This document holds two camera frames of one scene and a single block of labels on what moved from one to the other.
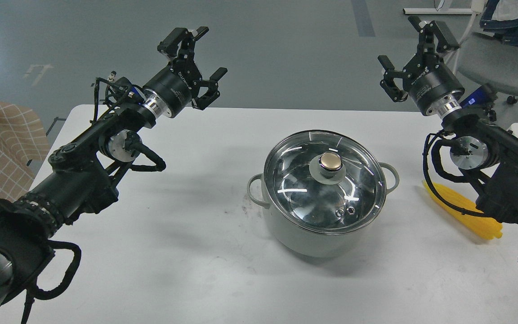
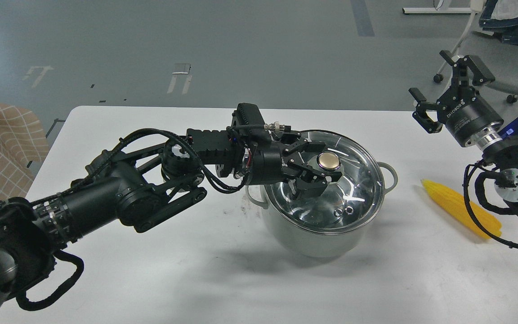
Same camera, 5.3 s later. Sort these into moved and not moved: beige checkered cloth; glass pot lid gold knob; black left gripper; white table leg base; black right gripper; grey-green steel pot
Moved: black left gripper; black right gripper
Not moved: white table leg base; beige checkered cloth; grey-green steel pot; glass pot lid gold knob
